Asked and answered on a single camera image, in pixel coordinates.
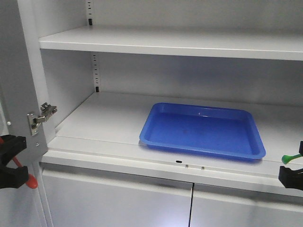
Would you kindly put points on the grey metal cabinet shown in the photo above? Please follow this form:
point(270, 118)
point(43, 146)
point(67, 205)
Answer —
point(104, 64)

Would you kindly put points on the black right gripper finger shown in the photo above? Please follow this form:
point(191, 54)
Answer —
point(301, 148)
point(291, 178)

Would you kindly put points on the green plastic spoon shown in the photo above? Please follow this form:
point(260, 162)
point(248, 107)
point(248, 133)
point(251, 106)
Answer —
point(286, 158)

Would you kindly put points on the blue plastic tray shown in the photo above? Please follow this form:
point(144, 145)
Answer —
point(203, 130)

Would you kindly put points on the red plastic spoon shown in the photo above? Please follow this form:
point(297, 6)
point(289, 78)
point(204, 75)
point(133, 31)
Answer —
point(32, 182)

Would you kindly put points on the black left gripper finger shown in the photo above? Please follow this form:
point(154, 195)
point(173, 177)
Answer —
point(10, 146)
point(13, 177)

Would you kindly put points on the metal door hinge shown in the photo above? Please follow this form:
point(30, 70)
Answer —
point(34, 121)

